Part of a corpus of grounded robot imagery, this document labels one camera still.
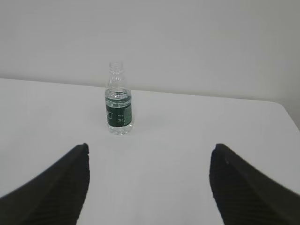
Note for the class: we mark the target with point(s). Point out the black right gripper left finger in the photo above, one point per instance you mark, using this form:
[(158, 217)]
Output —
[(54, 197)]

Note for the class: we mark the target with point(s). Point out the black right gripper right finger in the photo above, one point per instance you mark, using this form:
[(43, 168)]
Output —
[(246, 196)]

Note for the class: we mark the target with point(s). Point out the clear green-label water bottle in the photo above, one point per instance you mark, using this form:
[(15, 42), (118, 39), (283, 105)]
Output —
[(118, 100)]

